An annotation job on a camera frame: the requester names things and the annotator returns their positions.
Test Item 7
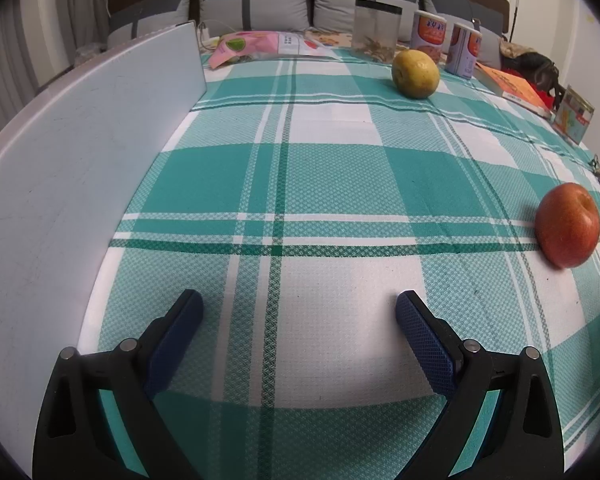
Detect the orange book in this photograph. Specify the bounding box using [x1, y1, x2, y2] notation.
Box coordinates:
[472, 61, 553, 120]

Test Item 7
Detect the thin pole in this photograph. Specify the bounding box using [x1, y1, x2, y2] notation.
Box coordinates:
[509, 0, 525, 41]

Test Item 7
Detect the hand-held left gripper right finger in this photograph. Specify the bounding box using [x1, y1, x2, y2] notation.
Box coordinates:
[395, 290, 566, 480]

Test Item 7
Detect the red apple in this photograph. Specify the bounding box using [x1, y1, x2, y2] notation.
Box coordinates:
[535, 182, 600, 269]

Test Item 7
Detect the pink snack bag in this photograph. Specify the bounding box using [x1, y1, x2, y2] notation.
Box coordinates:
[207, 31, 321, 70]

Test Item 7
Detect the green checked tablecloth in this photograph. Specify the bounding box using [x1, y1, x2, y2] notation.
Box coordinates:
[77, 42, 600, 480]

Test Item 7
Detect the grey curtain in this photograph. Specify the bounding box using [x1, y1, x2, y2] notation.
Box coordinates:
[0, 0, 106, 126]

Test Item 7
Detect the clear container with black lid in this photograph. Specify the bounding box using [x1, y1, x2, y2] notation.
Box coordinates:
[352, 0, 403, 63]

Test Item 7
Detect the small colourful box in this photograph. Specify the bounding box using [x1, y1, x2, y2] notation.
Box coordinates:
[551, 85, 595, 147]

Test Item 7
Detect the clear plastic bag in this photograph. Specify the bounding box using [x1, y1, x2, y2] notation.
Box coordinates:
[75, 42, 108, 66]

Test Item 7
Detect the dark bag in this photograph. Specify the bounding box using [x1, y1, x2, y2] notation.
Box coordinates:
[500, 40, 566, 111]

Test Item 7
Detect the printed magazine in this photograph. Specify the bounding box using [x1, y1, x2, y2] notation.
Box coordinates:
[305, 29, 356, 51]

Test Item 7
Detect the white board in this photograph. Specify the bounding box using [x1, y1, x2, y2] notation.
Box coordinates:
[0, 20, 208, 480]

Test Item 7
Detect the yellow pear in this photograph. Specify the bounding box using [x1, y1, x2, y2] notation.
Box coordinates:
[391, 49, 441, 99]

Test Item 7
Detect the white cable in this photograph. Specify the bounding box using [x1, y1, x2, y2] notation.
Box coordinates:
[196, 20, 226, 53]

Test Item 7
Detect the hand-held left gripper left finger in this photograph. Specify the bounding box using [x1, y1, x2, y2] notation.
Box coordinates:
[32, 288, 204, 480]

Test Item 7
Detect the printed tin can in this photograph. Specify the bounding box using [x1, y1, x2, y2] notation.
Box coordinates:
[410, 9, 448, 56]
[445, 22, 482, 79]

